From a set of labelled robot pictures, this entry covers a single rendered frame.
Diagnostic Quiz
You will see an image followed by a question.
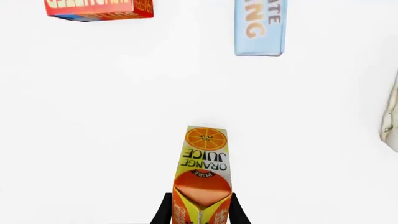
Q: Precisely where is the white woven basket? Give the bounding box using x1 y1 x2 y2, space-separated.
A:
379 69 398 154

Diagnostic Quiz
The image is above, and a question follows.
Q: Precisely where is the pale blue printed box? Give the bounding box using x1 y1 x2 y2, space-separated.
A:
234 0 288 57

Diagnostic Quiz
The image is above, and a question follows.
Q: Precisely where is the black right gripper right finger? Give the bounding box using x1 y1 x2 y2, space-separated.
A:
229 192 252 224

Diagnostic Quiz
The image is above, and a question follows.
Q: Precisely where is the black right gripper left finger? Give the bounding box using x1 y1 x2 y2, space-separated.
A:
150 192 174 224

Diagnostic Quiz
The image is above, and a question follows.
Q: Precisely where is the red printed food box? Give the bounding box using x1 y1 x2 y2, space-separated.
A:
44 0 155 22

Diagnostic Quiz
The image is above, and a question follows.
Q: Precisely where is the orange juice carton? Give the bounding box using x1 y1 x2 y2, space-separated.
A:
171 125 233 224

